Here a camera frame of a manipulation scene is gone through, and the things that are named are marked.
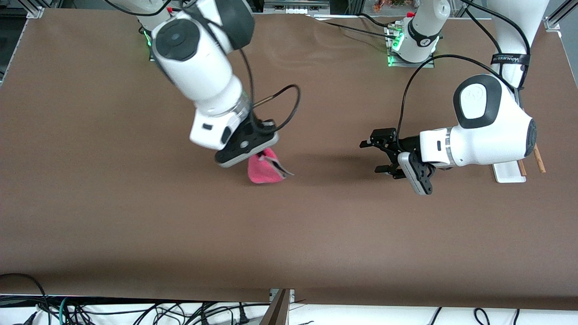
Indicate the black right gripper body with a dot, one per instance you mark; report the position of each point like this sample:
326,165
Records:
262,129

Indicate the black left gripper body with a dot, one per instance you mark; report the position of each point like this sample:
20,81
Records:
407,144

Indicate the pink microfibre towel grey trim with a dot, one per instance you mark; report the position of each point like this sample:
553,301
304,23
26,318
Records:
264,174

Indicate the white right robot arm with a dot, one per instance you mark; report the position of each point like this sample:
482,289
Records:
198,67

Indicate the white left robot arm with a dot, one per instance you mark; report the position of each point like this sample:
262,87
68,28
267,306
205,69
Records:
487,135

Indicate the white towel rack wooden bars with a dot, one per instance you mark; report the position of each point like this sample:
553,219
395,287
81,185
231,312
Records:
508,174

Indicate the white power strip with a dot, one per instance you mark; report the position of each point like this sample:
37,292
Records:
295,6

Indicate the orange cluttered object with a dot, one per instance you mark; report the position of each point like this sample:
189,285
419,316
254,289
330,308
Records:
390,4

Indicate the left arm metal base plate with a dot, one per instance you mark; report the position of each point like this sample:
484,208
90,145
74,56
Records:
411,64

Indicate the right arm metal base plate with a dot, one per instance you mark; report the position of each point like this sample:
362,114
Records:
152,57

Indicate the metal table edge bracket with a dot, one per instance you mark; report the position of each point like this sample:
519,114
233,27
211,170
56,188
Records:
277,311

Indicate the aluminium corner bracket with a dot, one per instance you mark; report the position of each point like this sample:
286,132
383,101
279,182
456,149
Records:
553,23
35,12

